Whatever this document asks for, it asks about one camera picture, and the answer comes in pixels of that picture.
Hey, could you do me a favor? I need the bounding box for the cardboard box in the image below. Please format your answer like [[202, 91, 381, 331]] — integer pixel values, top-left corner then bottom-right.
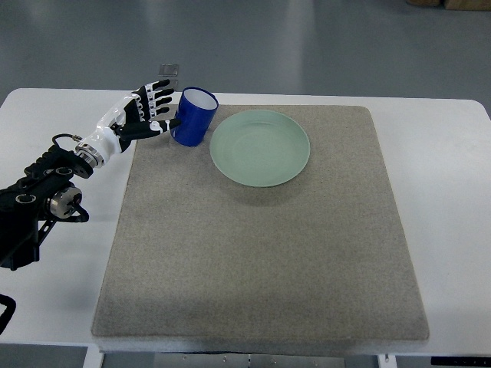
[[443, 0, 491, 12]]

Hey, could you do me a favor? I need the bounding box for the black sleeved cable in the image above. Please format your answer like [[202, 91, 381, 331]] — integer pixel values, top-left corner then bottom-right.
[[0, 294, 17, 335]]

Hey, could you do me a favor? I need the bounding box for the metal floor plate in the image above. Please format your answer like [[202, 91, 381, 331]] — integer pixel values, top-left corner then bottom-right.
[[158, 64, 180, 90]]

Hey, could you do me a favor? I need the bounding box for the light green plate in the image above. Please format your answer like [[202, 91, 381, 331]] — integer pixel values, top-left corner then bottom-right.
[[209, 110, 311, 188]]

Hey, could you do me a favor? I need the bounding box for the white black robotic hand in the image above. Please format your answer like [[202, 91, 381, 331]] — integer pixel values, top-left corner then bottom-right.
[[75, 79, 181, 161]]

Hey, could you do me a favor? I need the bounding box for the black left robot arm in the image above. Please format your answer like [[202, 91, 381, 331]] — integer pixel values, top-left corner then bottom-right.
[[1, 79, 180, 271]]

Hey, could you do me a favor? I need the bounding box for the blue mug white inside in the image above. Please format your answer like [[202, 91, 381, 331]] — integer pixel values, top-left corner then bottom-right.
[[171, 87, 219, 146]]

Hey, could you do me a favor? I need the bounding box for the grey felt mat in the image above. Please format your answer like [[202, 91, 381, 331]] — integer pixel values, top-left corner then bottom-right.
[[92, 106, 429, 347]]

